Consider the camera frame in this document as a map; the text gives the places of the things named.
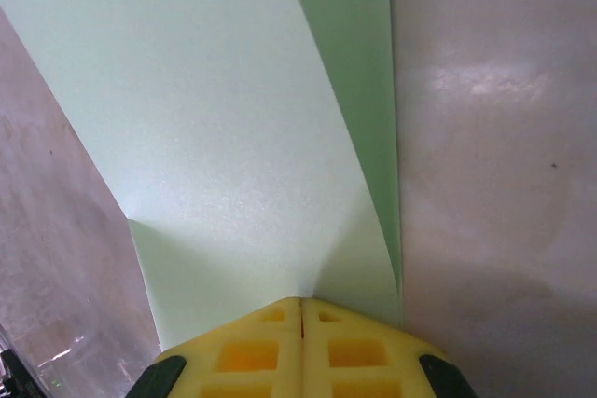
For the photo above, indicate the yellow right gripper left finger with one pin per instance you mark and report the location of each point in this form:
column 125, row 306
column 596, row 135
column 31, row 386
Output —
column 242, row 360

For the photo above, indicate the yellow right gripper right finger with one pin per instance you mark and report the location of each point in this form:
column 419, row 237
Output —
column 359, row 360

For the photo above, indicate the light green paper sheet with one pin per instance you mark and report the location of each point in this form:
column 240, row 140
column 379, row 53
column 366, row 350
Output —
column 196, row 113

